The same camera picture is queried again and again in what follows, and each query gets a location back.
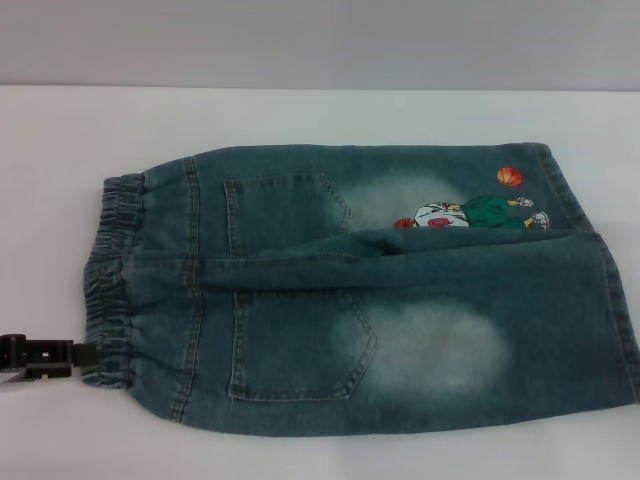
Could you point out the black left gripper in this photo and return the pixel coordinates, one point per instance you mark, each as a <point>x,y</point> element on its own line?
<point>45,356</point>

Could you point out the blue denim shorts cartoon print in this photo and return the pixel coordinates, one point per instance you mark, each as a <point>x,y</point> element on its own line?
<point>300,300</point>

